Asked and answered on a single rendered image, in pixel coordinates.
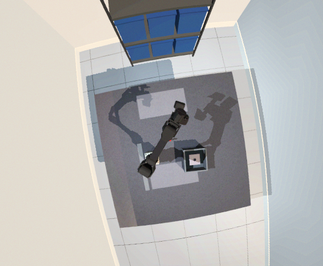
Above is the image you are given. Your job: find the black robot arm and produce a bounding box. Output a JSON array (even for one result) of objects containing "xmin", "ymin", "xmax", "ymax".
[{"xmin": 138, "ymin": 108, "xmax": 189, "ymax": 178}]

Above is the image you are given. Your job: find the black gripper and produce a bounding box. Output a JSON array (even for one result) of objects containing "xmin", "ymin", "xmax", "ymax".
[{"xmin": 170, "ymin": 101, "xmax": 185, "ymax": 119}]

